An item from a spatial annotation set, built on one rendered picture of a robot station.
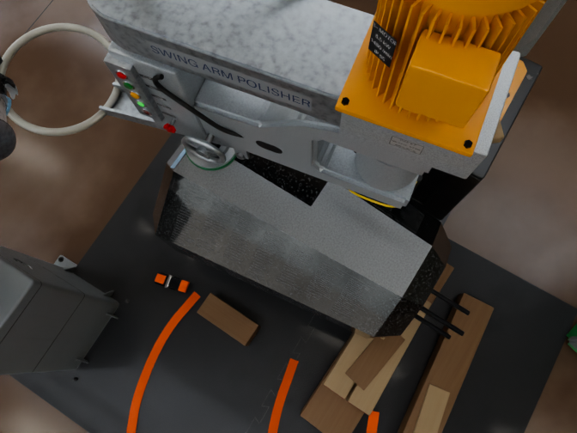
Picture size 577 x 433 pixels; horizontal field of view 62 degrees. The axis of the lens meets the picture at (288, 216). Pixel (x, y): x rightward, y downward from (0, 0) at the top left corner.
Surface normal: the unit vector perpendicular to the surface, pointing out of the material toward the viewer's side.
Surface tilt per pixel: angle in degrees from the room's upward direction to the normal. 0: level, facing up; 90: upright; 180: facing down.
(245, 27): 0
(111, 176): 0
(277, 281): 45
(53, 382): 0
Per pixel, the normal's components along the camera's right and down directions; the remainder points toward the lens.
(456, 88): -0.38, 0.89
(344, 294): -0.38, 0.40
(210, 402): -0.04, -0.27
